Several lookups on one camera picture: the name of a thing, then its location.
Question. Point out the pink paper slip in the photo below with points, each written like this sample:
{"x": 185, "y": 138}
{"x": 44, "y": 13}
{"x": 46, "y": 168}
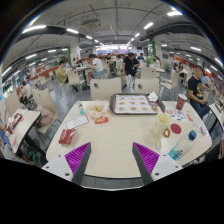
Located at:
{"x": 206, "y": 136}

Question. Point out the person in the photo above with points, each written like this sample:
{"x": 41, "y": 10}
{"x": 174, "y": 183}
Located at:
{"x": 3, "y": 135}
{"x": 61, "y": 74}
{"x": 196, "y": 90}
{"x": 130, "y": 66}
{"x": 97, "y": 66}
{"x": 26, "y": 91}

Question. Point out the white printed card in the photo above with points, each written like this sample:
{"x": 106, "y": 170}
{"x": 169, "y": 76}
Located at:
{"x": 77, "y": 122}

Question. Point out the crumpled white napkin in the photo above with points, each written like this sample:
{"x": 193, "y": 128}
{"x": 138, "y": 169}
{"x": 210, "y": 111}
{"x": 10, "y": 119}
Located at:
{"x": 153, "y": 97}

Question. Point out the ceiling lights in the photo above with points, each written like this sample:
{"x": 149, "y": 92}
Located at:
{"x": 33, "y": 29}

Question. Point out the cream chair with round hole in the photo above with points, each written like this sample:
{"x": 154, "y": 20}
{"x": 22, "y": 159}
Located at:
{"x": 147, "y": 86}
{"x": 106, "y": 89}

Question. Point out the cream dining chairs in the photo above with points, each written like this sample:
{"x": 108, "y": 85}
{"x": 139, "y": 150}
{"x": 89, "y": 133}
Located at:
{"x": 74, "y": 79}

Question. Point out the red paper cup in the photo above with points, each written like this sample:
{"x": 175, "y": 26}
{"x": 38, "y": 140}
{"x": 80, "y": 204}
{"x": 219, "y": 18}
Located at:
{"x": 181, "y": 102}

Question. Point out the ceiling air conditioner unit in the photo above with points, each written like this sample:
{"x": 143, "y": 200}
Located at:
{"x": 91, "y": 23}

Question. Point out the pink bag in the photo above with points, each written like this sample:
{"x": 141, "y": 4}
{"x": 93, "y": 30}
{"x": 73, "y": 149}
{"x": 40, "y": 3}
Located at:
{"x": 45, "y": 116}

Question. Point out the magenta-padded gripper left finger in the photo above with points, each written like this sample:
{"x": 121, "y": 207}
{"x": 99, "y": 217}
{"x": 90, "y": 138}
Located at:
{"x": 77, "y": 156}

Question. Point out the clear plastic wrapper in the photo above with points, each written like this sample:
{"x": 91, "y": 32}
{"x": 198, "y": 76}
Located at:
{"x": 199, "y": 127}

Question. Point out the dark food tray with paper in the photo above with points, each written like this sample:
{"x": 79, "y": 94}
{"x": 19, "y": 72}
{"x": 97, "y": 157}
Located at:
{"x": 135, "y": 104}

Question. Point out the small clear bottle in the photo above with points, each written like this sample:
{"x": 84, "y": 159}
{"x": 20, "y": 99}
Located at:
{"x": 81, "y": 109}

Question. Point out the clear blue-capped water bottle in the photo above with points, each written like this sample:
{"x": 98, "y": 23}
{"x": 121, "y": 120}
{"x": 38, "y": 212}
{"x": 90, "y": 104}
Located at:
{"x": 181, "y": 146}

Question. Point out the cream neighbouring table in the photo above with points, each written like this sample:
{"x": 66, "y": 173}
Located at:
{"x": 217, "y": 115}
{"x": 25, "y": 128}

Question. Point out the flat round red coaster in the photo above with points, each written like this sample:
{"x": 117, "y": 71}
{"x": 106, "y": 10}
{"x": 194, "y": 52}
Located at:
{"x": 176, "y": 129}

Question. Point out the red cardboard box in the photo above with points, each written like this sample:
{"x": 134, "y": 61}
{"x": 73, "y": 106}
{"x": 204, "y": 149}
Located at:
{"x": 66, "y": 136}

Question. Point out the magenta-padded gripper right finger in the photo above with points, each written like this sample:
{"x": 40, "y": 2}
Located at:
{"x": 146, "y": 156}

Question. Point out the small red sauce packet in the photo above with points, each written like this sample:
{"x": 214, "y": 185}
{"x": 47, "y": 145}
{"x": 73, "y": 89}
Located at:
{"x": 189, "y": 117}
{"x": 101, "y": 120}

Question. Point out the printed paper flyer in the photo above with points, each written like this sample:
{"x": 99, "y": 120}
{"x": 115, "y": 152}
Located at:
{"x": 176, "y": 115}

